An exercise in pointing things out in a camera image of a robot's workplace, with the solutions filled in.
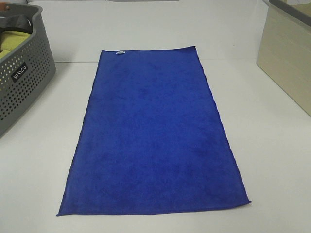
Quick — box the yellow-green towel in basket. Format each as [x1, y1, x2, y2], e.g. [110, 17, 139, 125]
[0, 31, 30, 59]

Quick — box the grey perforated plastic basket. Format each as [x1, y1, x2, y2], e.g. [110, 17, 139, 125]
[0, 3, 56, 135]

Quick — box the dark grey cloth in basket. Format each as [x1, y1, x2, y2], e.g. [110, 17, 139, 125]
[0, 14, 33, 34]

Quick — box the beige storage box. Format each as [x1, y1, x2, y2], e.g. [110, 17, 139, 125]
[257, 0, 311, 114]

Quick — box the blue microfiber towel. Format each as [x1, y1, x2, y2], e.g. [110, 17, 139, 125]
[58, 46, 250, 216]

